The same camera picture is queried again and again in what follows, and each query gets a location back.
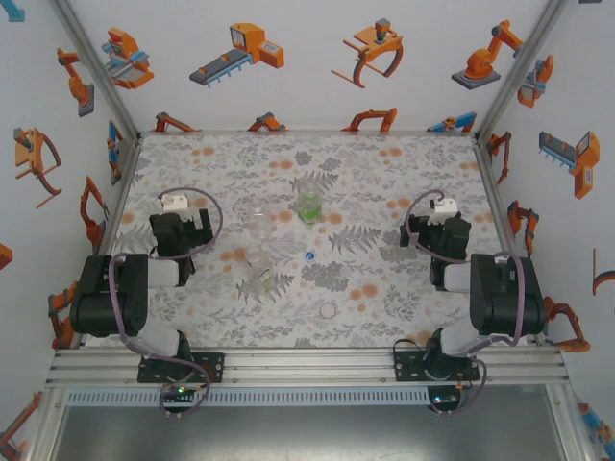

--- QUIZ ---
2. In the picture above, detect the clear plain plastic bottle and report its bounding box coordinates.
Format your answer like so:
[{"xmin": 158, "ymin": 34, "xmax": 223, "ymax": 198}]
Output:
[{"xmin": 248, "ymin": 201, "xmax": 274, "ymax": 242}]

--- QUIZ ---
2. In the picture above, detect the clear bottle with green label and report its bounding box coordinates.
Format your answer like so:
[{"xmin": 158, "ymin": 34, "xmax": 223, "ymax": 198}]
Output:
[{"xmin": 243, "ymin": 243, "xmax": 279, "ymax": 299}]

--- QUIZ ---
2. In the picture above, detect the green tinted plastic bottle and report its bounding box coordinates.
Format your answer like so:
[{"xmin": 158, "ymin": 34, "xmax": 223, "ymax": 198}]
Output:
[{"xmin": 296, "ymin": 187, "xmax": 323, "ymax": 227}]

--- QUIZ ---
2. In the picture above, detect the floral patterned table mat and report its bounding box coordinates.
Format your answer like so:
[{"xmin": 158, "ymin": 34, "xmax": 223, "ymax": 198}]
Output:
[{"xmin": 81, "ymin": 133, "xmax": 537, "ymax": 350}]

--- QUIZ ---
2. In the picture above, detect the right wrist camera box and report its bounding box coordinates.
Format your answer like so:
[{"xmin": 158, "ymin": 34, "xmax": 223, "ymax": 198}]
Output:
[{"xmin": 429, "ymin": 198, "xmax": 458, "ymax": 226}]

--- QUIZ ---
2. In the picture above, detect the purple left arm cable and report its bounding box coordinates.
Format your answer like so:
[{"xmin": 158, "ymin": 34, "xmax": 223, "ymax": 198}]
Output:
[{"xmin": 108, "ymin": 186, "xmax": 225, "ymax": 422}]

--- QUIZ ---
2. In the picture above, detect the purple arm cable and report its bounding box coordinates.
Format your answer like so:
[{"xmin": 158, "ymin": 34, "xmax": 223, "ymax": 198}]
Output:
[
  {"xmin": 403, "ymin": 189, "xmax": 526, "ymax": 419},
  {"xmin": 108, "ymin": 186, "xmax": 225, "ymax": 422}
]

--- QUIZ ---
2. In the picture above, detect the aluminium side rail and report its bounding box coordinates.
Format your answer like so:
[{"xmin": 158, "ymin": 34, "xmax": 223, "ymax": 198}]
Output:
[
  {"xmin": 473, "ymin": 138, "xmax": 547, "ymax": 347},
  {"xmin": 76, "ymin": 133, "xmax": 143, "ymax": 350}
]

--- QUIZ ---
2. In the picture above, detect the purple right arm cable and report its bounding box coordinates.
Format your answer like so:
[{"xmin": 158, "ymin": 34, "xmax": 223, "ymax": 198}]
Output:
[{"xmin": 403, "ymin": 189, "xmax": 526, "ymax": 419}]

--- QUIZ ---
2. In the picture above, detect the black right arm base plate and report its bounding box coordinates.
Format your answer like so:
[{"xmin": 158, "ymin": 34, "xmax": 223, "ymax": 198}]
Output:
[{"xmin": 393, "ymin": 348, "xmax": 481, "ymax": 383}]

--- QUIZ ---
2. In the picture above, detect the aluminium back rail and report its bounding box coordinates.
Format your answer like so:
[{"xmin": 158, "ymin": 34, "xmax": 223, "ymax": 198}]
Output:
[{"xmin": 138, "ymin": 128, "xmax": 480, "ymax": 138}]

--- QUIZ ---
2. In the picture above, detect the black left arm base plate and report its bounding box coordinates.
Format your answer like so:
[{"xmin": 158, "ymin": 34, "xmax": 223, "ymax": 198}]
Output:
[{"xmin": 137, "ymin": 352, "xmax": 226, "ymax": 384}]

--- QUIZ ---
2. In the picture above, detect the aluminium front rail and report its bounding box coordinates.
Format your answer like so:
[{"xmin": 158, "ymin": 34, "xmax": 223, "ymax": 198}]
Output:
[{"xmin": 45, "ymin": 348, "xmax": 571, "ymax": 388}]

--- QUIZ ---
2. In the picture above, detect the aluminium frame post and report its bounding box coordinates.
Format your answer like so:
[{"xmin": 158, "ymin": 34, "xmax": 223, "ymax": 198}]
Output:
[
  {"xmin": 547, "ymin": 383, "xmax": 595, "ymax": 461},
  {"xmin": 475, "ymin": 0, "xmax": 571, "ymax": 143},
  {"xmin": 28, "ymin": 386, "xmax": 66, "ymax": 461},
  {"xmin": 47, "ymin": 0, "xmax": 143, "ymax": 140}
]

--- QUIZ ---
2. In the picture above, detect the slotted grey cable duct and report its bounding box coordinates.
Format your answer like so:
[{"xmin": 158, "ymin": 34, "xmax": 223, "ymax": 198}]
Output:
[{"xmin": 64, "ymin": 387, "xmax": 429, "ymax": 407}]

